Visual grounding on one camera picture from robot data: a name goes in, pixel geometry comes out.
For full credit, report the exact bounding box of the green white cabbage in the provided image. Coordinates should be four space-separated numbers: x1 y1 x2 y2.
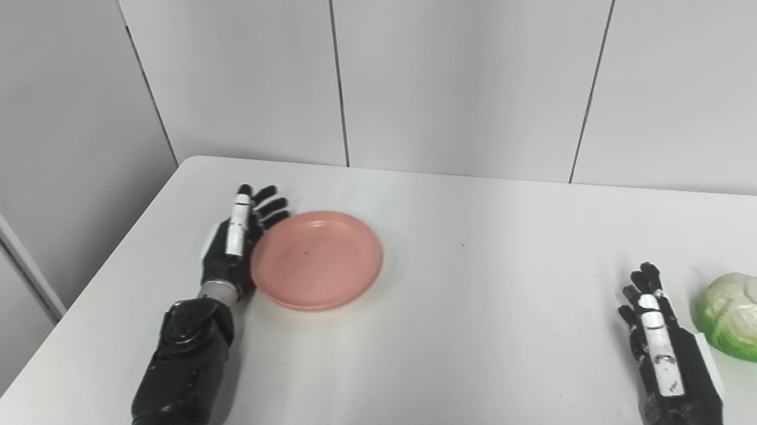
689 270 757 369

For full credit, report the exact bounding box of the pink round plate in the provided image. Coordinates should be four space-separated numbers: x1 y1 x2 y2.
245 204 389 317

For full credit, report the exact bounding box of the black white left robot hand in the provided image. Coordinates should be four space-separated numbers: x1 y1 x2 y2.
190 180 299 305

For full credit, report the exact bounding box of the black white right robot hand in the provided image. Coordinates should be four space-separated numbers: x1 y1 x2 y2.
613 256 727 425

